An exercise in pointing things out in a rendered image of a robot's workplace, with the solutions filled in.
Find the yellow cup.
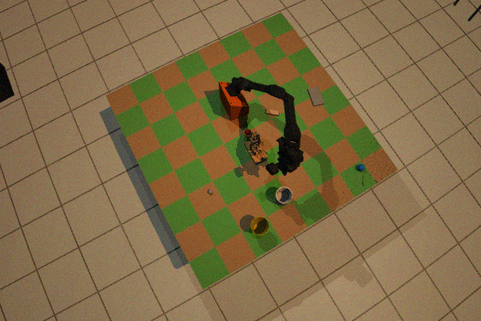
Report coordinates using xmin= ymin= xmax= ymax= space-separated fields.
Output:
xmin=251 ymin=217 xmax=269 ymax=235

